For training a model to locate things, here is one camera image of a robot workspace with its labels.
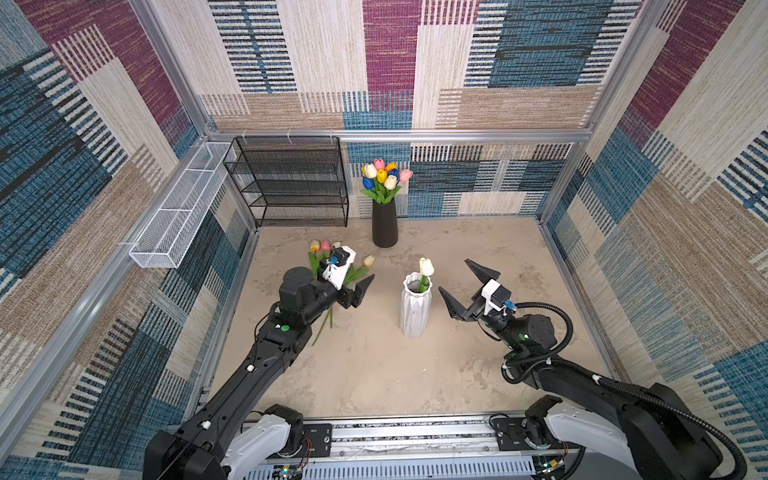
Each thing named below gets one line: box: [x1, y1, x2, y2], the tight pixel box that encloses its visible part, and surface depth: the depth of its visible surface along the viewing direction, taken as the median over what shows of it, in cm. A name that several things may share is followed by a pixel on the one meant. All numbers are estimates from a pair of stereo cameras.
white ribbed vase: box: [400, 272, 433, 338], surface depth 78 cm
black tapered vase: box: [372, 198, 399, 248], surface depth 110 cm
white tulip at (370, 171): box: [364, 163, 378, 179], surface depth 93 cm
